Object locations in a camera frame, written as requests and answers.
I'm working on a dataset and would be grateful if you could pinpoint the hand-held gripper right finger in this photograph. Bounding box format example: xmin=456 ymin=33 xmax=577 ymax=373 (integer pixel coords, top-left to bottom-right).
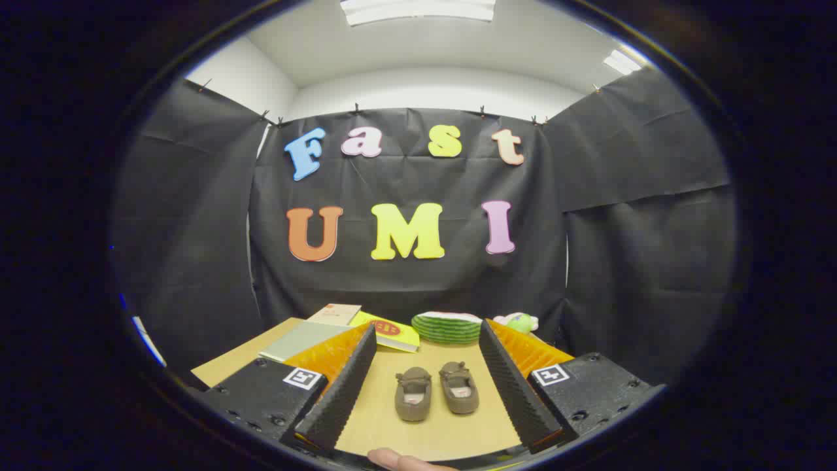
xmin=479 ymin=319 xmax=668 ymax=455

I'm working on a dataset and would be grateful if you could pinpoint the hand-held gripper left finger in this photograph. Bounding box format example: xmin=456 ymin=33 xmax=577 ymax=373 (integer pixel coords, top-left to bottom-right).
xmin=196 ymin=322 xmax=379 ymax=453

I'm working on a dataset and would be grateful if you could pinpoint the brown shoe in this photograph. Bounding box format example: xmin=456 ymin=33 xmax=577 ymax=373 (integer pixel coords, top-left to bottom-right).
xmin=394 ymin=366 xmax=433 ymax=423
xmin=438 ymin=361 xmax=480 ymax=415

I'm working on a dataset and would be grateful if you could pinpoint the grey-green fabric storage box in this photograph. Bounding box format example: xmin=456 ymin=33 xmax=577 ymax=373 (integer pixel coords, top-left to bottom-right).
xmin=259 ymin=321 xmax=354 ymax=363

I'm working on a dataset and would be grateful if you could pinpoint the pink and green plush toy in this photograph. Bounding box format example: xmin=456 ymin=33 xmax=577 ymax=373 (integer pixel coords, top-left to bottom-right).
xmin=492 ymin=312 xmax=539 ymax=334

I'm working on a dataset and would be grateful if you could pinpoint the beige book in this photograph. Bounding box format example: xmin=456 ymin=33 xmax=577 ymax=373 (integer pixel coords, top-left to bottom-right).
xmin=306 ymin=304 xmax=362 ymax=326

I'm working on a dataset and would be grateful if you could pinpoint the yellow book with red circle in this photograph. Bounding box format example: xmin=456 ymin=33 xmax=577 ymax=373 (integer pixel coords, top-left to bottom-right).
xmin=349 ymin=311 xmax=420 ymax=353

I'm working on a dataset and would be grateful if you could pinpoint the watermelon slice plush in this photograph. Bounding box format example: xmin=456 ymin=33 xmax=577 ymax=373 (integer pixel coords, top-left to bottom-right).
xmin=411 ymin=311 xmax=485 ymax=345

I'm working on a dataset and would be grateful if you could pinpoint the small ceiling light panel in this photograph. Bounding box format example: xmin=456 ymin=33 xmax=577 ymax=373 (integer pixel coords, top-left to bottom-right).
xmin=603 ymin=49 xmax=643 ymax=75

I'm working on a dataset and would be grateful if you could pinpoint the long ceiling light panel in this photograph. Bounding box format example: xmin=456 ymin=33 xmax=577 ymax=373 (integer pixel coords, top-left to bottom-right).
xmin=340 ymin=0 xmax=496 ymax=27

